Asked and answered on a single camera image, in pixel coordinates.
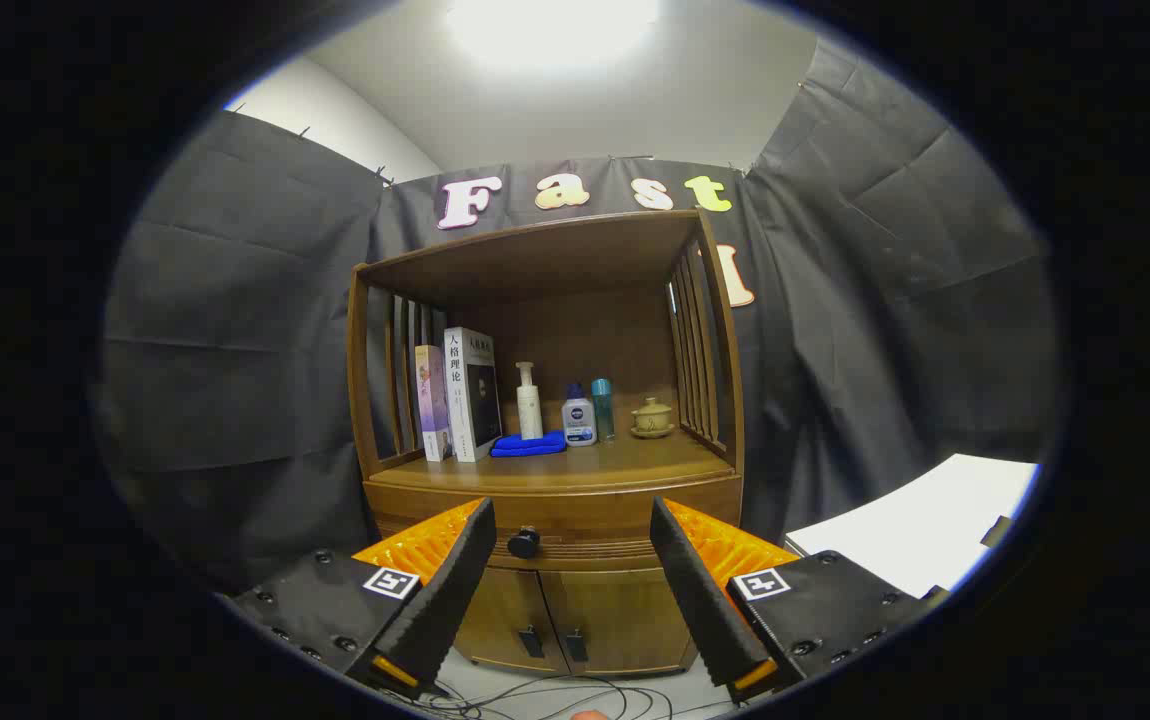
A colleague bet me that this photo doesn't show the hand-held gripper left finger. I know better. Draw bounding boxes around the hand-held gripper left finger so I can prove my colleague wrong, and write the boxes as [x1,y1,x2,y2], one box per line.
[225,497,498,701]

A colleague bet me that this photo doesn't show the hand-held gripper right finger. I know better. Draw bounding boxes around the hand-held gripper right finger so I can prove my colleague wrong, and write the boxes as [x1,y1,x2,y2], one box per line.
[649,496,948,703]

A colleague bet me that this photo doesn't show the wooden drawer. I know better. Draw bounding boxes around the wooden drawer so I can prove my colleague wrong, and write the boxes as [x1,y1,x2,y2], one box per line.
[365,476,744,573]

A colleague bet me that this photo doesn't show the wooden cabinet door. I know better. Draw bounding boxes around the wooden cabinet door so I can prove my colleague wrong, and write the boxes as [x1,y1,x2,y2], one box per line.
[540,568,696,677]
[455,568,568,673]

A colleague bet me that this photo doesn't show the wooden cabinet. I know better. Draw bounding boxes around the wooden cabinet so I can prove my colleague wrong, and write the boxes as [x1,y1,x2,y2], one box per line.
[347,208,746,677]

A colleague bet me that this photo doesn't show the blue folded cloth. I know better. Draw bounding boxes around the blue folded cloth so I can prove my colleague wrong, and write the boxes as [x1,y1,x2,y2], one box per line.
[490,430,568,459]

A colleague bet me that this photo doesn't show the tan lidded teacup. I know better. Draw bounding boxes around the tan lidded teacup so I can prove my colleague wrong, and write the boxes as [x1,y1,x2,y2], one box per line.
[631,397,676,439]

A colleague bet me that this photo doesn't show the purple book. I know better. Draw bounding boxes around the purple book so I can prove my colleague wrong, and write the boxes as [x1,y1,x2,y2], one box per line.
[415,345,454,463]

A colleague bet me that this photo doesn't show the white book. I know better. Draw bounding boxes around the white book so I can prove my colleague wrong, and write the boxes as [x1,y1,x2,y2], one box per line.
[443,327,504,463]

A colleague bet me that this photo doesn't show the white pump bottle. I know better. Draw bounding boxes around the white pump bottle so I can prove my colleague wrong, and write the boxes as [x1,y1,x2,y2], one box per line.
[516,362,544,441]

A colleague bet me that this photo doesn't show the white bottle with blue cap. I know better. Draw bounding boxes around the white bottle with blue cap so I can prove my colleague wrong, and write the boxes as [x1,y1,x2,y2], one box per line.
[562,384,598,447]

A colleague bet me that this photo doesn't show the black floor cables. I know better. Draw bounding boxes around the black floor cables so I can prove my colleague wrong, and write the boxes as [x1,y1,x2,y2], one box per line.
[405,673,736,720]

